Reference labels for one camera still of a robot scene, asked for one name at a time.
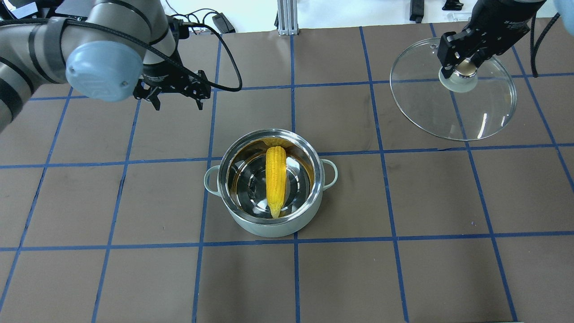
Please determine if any small black adapter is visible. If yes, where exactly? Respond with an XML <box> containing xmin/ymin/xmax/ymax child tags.
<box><xmin>212</xmin><ymin>13</ymin><xmax>236</xmax><ymax>34</ymax></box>

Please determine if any glass pot lid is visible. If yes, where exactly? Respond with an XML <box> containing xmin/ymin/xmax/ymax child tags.
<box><xmin>390</xmin><ymin>38</ymin><xmax>517</xmax><ymax>141</ymax></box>

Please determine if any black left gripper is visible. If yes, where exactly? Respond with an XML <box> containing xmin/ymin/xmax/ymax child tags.
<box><xmin>134</xmin><ymin>61</ymin><xmax>211</xmax><ymax>111</ymax></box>

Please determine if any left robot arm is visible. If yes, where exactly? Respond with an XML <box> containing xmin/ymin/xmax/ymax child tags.
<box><xmin>0</xmin><ymin>0</ymin><xmax>212</xmax><ymax>130</ymax></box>

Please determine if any aluminium frame post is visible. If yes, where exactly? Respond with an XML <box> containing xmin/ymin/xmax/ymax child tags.
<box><xmin>276</xmin><ymin>0</ymin><xmax>300</xmax><ymax>35</ymax></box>

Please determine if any pale green steel pot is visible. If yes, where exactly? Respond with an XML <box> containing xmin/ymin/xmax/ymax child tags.
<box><xmin>204</xmin><ymin>129</ymin><xmax>339</xmax><ymax>238</ymax></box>

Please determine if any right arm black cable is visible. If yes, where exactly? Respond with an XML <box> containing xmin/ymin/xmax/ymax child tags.
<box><xmin>529</xmin><ymin>13</ymin><xmax>561</xmax><ymax>78</ymax></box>

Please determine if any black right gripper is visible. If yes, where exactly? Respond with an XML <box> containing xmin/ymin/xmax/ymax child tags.
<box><xmin>437</xmin><ymin>0</ymin><xmax>545</xmax><ymax>79</ymax></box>

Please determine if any yellow corn cob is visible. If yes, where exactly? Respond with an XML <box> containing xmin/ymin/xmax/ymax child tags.
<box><xmin>265</xmin><ymin>146</ymin><xmax>287</xmax><ymax>218</ymax></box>

